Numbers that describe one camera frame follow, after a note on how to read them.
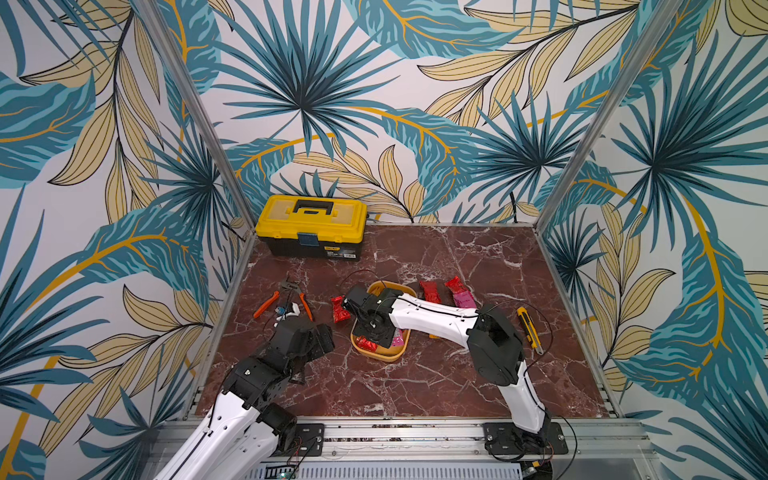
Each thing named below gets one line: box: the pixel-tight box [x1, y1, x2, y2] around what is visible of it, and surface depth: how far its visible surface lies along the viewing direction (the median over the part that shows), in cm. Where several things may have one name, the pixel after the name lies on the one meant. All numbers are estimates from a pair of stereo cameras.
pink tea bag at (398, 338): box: [391, 328, 404, 347], surface depth 89 cm
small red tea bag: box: [444, 276, 468, 293], surface depth 102 cm
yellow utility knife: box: [517, 306, 544, 355], surface depth 94 cm
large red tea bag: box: [419, 280, 442, 304], surface depth 102 cm
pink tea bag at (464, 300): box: [453, 291, 477, 308], surface depth 99 cm
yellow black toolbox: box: [255, 194, 368, 261], surface depth 100 cm
